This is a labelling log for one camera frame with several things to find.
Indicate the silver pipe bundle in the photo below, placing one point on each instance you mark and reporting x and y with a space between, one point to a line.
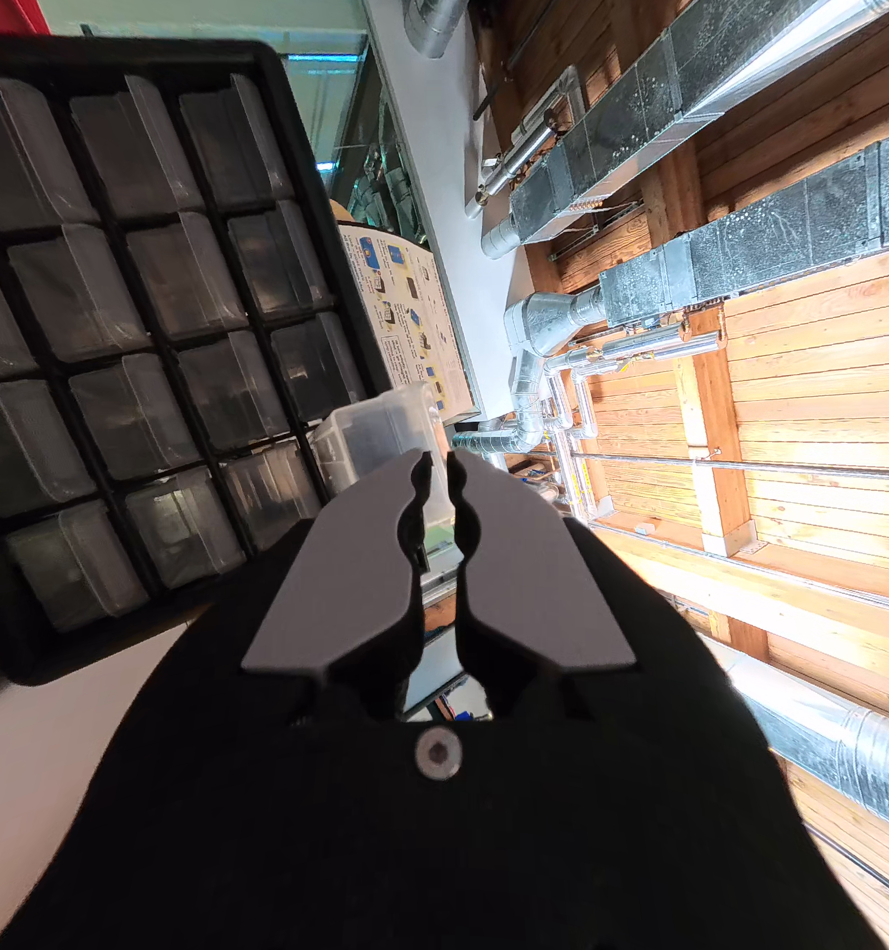
549 401

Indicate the wooden post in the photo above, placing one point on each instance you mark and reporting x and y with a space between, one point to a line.
712 431

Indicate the printed instruction sheet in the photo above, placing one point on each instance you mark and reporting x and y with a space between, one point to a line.
408 319

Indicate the glass partition wall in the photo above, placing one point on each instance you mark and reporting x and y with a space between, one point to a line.
341 119

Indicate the round metal duct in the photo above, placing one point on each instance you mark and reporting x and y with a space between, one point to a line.
846 728

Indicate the clear plastic drawer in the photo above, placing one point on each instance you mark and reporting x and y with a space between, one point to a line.
378 431

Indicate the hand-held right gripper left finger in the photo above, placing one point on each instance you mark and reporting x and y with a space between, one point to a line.
333 594

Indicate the red plastic bin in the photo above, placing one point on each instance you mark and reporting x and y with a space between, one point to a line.
7 15

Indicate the metal air duct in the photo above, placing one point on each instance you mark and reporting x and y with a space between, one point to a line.
742 253
712 89

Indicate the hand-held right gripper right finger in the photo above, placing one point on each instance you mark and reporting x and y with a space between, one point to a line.
541 594

